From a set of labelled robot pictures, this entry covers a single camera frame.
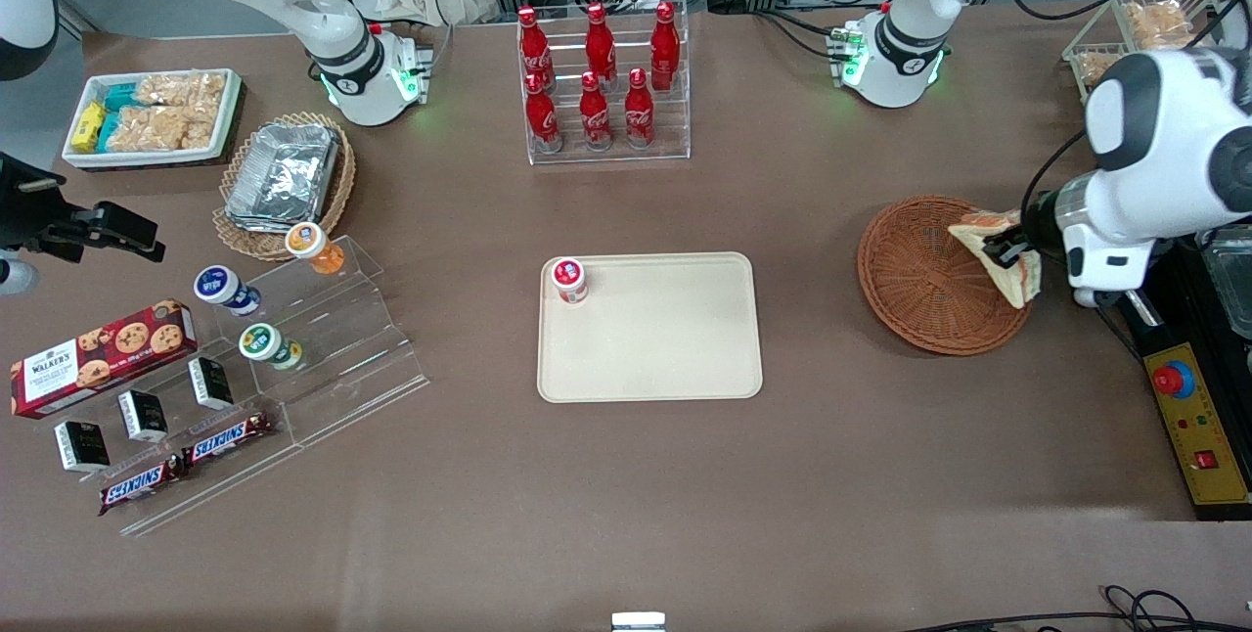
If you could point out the Snickers chocolate bar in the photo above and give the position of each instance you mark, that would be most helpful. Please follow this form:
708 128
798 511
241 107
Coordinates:
227 437
142 483

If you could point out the clear rice cracker bag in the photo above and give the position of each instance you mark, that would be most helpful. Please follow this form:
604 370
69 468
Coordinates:
199 133
147 128
206 89
161 90

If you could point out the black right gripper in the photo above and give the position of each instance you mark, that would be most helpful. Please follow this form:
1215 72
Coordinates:
29 213

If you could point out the red lid yogurt cup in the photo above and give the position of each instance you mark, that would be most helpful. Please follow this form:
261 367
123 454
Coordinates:
569 278

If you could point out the red cola bottle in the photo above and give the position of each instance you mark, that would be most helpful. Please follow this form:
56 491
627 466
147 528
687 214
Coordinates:
533 40
542 118
599 40
639 113
595 118
665 45

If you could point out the aluminium foil tray stack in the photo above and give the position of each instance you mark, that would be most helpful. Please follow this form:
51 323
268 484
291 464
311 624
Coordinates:
284 172

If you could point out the green lid drink bottle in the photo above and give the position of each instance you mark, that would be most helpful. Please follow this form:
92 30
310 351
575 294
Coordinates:
264 343

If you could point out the bagged fried snack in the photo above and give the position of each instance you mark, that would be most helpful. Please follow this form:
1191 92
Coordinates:
1097 67
1159 23

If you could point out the yellow snack packet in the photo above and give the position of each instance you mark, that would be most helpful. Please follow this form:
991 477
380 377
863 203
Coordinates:
88 126

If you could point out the blue lid drink bottle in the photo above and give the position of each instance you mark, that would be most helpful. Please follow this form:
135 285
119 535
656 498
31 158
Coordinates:
220 287

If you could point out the clear acrylic bottle rack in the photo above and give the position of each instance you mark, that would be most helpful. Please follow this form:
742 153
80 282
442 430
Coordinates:
675 123

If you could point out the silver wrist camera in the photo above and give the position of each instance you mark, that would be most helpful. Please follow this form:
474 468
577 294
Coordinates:
14 277
1087 297

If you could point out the orange lid drink bottle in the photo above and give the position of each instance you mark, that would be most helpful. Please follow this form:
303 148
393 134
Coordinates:
311 246

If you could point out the clear acrylic stepped stand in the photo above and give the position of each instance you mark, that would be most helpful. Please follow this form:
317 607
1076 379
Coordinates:
352 348
235 475

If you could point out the black equipment base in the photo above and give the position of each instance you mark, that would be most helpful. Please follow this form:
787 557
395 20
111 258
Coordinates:
1164 510

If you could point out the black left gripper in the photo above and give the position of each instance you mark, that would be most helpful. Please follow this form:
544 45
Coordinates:
1033 218

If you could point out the yellow emergency stop control box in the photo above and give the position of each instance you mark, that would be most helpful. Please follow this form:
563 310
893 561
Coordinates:
1203 427

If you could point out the red Walkers cookie box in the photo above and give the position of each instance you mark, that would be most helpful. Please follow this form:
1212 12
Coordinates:
98 358

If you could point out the clear plastic container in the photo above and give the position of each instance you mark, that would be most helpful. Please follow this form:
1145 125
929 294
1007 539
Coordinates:
1230 285

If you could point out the white rectangular snack bin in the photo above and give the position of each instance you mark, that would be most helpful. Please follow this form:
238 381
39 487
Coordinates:
230 113

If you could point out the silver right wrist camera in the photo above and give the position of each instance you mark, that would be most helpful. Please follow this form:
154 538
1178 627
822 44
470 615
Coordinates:
14 277

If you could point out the pale wicker basket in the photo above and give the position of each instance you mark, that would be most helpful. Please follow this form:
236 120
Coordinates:
245 243

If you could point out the beige plastic tray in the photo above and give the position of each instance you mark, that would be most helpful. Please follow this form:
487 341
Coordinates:
655 338

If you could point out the teal snack packet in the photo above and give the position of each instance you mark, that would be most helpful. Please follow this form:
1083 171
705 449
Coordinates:
108 131
121 98

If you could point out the triangular sandwich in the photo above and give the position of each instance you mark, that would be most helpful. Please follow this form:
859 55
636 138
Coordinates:
1017 285

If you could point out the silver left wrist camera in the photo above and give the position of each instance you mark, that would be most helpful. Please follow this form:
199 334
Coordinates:
1087 297

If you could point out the brown wicker basket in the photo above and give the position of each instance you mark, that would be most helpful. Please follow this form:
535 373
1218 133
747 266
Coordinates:
919 280

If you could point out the small black box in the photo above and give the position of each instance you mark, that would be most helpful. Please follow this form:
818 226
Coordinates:
211 383
144 416
82 446

